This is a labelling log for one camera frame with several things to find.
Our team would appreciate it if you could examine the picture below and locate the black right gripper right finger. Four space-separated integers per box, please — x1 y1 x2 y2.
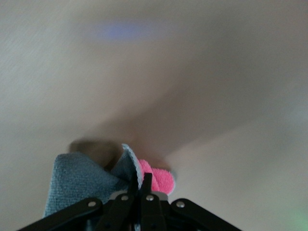
138 172 243 231

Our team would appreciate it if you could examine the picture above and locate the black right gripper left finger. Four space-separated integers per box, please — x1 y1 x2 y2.
15 178 141 231

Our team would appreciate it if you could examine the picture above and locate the pink and grey cloth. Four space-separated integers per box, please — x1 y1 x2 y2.
42 143 179 218

